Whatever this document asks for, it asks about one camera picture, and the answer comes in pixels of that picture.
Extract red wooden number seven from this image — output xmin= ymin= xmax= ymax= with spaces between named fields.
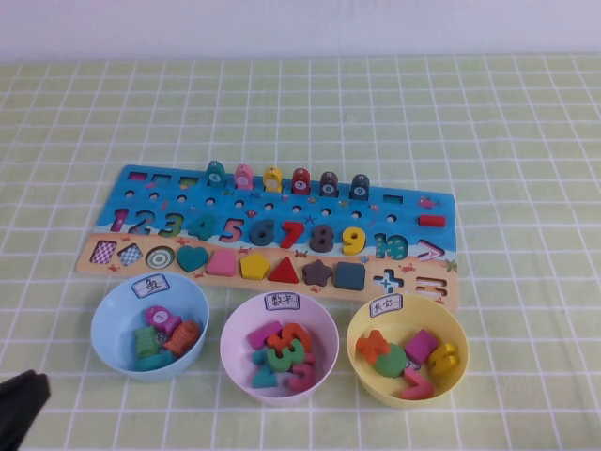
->
xmin=277 ymin=221 xmax=306 ymax=250

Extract pink wooden trapezoid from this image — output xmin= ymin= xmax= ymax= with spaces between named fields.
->
xmin=206 ymin=253 xmax=239 ymax=279

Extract yellow wooden number nine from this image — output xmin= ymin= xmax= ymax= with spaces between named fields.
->
xmin=341 ymin=226 xmax=368 ymax=257

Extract light blue plastic bowl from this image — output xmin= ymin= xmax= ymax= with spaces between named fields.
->
xmin=89 ymin=271 xmax=210 ymax=382

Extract teal wooden heart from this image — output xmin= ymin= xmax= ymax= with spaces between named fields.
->
xmin=177 ymin=246 xmax=209 ymax=275

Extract yellow wooden pentagon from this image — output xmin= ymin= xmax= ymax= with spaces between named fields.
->
xmin=239 ymin=253 xmax=272 ymax=282

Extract red fish piece number seven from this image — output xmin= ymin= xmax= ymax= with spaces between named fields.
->
xmin=290 ymin=168 xmax=312 ymax=196

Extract red wooden triangle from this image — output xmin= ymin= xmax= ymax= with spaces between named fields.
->
xmin=268 ymin=257 xmax=302 ymax=287

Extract orange wooden number ten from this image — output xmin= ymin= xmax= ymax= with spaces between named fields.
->
xmin=277 ymin=322 xmax=314 ymax=353

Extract teal wooden number two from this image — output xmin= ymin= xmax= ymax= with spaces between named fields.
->
xmin=251 ymin=350 xmax=279 ymax=389

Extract magenta wooden diamond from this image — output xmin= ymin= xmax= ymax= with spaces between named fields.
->
xmin=404 ymin=328 xmax=440 ymax=364

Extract dark blue wooden number six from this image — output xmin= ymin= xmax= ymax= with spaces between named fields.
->
xmin=250 ymin=219 xmax=277 ymax=248

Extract brown wooden number eight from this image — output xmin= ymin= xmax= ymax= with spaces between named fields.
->
xmin=309 ymin=224 xmax=337 ymax=255

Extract brown fish piece number eight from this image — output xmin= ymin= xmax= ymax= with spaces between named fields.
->
xmin=318 ymin=171 xmax=340 ymax=198

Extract dark blue wooden square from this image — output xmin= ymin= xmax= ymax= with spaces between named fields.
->
xmin=334 ymin=261 xmax=367 ymax=291

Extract green wooden circle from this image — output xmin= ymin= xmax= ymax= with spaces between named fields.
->
xmin=373 ymin=343 xmax=408 ymax=378

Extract orange wooden plus sign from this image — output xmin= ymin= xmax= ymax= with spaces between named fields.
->
xmin=355 ymin=329 xmax=391 ymax=363

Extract pink wooden greater-than sign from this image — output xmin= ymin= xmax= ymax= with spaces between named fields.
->
xmin=400 ymin=366 xmax=434 ymax=400

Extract pink wooden number five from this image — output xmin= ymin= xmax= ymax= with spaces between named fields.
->
xmin=286 ymin=355 xmax=316 ymax=392

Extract orange fish piece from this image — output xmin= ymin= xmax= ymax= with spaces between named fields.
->
xmin=162 ymin=320 xmax=201 ymax=356

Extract pink fish piece number five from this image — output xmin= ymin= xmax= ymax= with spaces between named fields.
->
xmin=233 ymin=163 xmax=254 ymax=192

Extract dark grey fish piece nine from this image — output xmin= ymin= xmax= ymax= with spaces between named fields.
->
xmin=350 ymin=174 xmax=372 ymax=202

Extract teal flat fish piece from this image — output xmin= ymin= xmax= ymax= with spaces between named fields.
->
xmin=136 ymin=350 xmax=177 ymax=372

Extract brown wooden star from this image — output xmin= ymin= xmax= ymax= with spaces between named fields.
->
xmin=302 ymin=260 xmax=335 ymax=288

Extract blue wooden puzzle board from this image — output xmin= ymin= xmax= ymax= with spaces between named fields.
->
xmin=74 ymin=164 xmax=461 ymax=314

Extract green wooden number three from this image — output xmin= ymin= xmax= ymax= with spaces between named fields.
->
xmin=267 ymin=331 xmax=309 ymax=373

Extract yellow plastic bowl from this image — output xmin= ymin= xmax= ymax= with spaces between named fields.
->
xmin=346 ymin=293 xmax=470 ymax=411

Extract magenta fish piece number one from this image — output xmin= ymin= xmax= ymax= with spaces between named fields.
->
xmin=144 ymin=304 xmax=183 ymax=333

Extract teal wooden number four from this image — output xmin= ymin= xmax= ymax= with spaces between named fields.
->
xmin=187 ymin=214 xmax=216 ymax=243

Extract magenta wooden number one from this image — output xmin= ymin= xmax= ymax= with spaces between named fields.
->
xmin=247 ymin=320 xmax=284 ymax=350

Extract pink plastic bowl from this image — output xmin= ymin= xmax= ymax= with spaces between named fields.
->
xmin=219 ymin=291 xmax=340 ymax=408

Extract yellow fish piece number six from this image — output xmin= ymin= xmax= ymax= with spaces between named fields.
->
xmin=262 ymin=167 xmax=284 ymax=194

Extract green fish piece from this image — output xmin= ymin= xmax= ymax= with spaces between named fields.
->
xmin=133 ymin=326 xmax=159 ymax=361

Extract teal fish piece number four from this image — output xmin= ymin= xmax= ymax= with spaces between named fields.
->
xmin=205 ymin=162 xmax=226 ymax=190

